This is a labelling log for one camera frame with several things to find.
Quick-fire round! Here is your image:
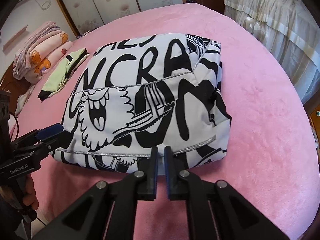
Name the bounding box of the wooden headboard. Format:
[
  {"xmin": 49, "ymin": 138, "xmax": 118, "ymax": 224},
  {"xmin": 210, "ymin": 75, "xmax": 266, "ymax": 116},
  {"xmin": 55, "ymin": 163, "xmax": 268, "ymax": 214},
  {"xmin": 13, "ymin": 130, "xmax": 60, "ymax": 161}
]
[{"xmin": 1, "ymin": 62, "xmax": 31, "ymax": 113}]

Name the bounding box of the lilac folded blanket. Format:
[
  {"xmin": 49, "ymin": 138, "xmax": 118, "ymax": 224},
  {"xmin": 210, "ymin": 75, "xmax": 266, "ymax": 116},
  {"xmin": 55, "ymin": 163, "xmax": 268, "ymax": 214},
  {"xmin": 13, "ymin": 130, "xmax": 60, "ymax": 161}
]
[{"xmin": 12, "ymin": 21, "xmax": 62, "ymax": 80}]

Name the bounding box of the person left hand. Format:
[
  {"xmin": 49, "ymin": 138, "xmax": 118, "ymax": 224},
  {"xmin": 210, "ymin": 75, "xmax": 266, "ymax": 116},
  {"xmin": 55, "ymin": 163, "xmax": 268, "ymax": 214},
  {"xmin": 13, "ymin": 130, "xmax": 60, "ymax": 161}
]
[{"xmin": 23, "ymin": 174, "xmax": 39, "ymax": 211}]

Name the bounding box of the black cable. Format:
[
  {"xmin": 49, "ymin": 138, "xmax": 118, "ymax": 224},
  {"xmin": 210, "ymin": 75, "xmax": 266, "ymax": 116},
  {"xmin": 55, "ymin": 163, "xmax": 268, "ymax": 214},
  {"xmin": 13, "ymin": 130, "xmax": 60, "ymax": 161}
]
[{"xmin": 8, "ymin": 112, "xmax": 20, "ymax": 140}]

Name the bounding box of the white black graffiti print jacket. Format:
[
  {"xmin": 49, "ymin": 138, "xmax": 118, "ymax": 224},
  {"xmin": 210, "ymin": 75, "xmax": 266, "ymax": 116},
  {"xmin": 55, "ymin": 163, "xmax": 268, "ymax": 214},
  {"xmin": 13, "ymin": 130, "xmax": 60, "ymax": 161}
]
[{"xmin": 52, "ymin": 33, "xmax": 232, "ymax": 173}]

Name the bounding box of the lace covered furniture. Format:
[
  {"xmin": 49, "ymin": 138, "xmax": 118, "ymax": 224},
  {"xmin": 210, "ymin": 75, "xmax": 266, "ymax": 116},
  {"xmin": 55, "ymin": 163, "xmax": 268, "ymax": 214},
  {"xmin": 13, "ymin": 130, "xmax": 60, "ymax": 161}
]
[{"xmin": 224, "ymin": 0, "xmax": 319, "ymax": 103}]

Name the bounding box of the wooden drawer cabinet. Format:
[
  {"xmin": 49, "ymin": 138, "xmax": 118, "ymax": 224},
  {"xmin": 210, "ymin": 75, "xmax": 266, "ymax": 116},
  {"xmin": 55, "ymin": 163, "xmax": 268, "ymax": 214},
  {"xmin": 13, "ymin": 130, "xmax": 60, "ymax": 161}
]
[{"xmin": 309, "ymin": 105, "xmax": 320, "ymax": 140}]

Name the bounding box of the green black folded garment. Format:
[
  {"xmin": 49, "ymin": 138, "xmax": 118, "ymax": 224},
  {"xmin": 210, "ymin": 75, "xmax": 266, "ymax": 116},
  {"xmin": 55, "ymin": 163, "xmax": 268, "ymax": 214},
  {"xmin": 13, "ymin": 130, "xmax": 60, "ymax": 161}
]
[{"xmin": 37, "ymin": 48, "xmax": 89, "ymax": 102}]

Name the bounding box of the pink bear print quilt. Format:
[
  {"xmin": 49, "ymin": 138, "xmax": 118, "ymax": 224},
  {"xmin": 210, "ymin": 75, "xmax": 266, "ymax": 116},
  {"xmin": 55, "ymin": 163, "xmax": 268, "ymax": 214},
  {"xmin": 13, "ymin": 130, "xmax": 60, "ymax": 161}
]
[{"xmin": 24, "ymin": 31, "xmax": 73, "ymax": 84}]

